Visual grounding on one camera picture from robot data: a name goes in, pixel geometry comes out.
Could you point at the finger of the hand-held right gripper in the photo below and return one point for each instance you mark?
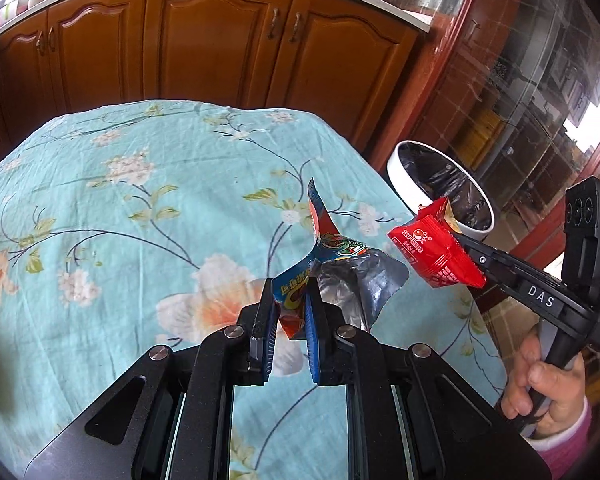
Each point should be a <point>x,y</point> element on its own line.
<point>520,262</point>
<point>490,266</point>

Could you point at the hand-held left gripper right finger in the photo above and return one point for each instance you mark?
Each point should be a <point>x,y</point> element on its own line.
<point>311,347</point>

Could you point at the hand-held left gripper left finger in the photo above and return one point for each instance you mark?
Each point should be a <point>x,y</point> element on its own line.
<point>269,342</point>

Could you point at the red snack packet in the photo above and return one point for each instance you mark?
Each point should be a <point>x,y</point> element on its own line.
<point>430,250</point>

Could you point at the blue snack wrapper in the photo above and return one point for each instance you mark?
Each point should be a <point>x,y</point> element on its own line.
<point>330,249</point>

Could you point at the white bin with black liner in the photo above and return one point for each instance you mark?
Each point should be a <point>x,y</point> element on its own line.
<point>394,172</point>

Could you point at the person's right forearm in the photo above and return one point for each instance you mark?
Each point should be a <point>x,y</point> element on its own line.
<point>565,452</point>

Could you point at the person's right hand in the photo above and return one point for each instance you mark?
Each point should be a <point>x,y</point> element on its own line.
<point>562,390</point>

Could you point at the teal floral tablecloth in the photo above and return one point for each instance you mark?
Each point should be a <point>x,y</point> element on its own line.
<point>130,240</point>

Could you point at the red wooden display cabinet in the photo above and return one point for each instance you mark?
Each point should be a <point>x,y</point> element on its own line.
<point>530,85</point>

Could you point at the wooden base cabinets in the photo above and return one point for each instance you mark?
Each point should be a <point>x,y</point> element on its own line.
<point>205,45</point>

